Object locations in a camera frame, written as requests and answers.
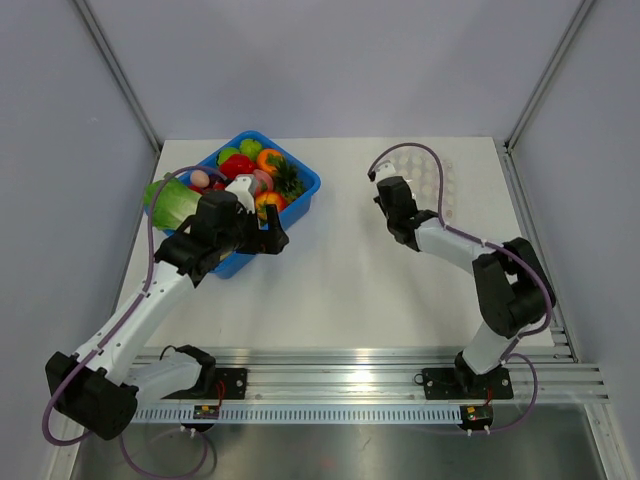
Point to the pink peach toy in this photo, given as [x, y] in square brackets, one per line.
[265, 181]

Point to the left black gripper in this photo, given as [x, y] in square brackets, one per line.
[269, 241]

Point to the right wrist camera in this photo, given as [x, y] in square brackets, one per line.
[381, 172]

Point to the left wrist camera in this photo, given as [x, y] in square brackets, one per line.
[244, 187]

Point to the clear dotted zip bag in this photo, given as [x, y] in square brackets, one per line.
[434, 188]

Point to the green lettuce toy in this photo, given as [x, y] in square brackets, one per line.
[175, 203]

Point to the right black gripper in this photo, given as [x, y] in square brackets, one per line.
[378, 200]

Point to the orange persimmon toy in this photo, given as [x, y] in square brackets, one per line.
[269, 161]

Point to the slotted white cable duct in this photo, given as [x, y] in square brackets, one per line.
[200, 414]

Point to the pink egg toy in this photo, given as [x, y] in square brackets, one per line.
[199, 179]

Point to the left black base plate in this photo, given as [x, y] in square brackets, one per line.
[229, 384]

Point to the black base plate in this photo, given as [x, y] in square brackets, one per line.
[441, 384]
[229, 384]

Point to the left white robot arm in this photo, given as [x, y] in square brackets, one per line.
[94, 386]

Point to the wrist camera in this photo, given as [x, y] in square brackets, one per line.
[244, 187]
[381, 172]

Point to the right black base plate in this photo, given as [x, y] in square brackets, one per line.
[441, 384]

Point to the green apple toy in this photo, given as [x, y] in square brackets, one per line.
[225, 154]

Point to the aluminium rail frame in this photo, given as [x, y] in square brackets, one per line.
[386, 375]

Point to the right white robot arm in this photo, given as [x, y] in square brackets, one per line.
[511, 287]

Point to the blue plastic bin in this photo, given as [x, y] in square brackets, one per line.
[218, 182]

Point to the pineapple toy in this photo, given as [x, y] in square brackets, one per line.
[287, 181]

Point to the green bumpy fruit toy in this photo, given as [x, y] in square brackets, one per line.
[250, 147]

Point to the orange bell pepper toy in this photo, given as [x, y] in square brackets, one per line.
[269, 197]

